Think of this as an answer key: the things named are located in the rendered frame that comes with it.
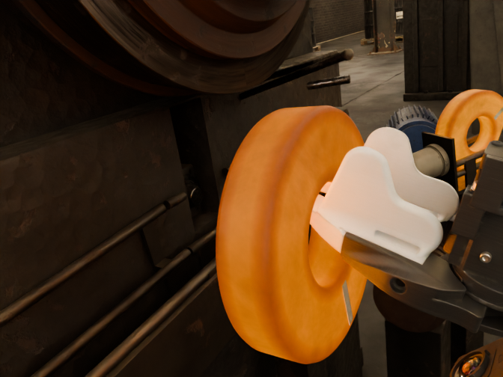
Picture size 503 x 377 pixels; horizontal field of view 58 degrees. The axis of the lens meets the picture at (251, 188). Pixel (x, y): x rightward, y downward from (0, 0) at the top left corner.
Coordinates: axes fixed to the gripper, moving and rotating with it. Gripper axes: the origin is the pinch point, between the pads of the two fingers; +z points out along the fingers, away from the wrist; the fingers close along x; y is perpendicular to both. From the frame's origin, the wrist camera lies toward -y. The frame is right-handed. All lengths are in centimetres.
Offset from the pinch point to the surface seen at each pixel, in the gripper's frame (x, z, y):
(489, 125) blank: -68, -5, -13
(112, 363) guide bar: 5.3, 13.3, -18.7
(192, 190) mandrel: -19.7, 25.1, -16.9
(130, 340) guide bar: 2.9, 13.6, -18.3
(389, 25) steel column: -857, 250, -116
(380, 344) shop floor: -83, 5, -90
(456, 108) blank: -61, 1, -10
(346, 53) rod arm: -28.3, 9.8, 3.0
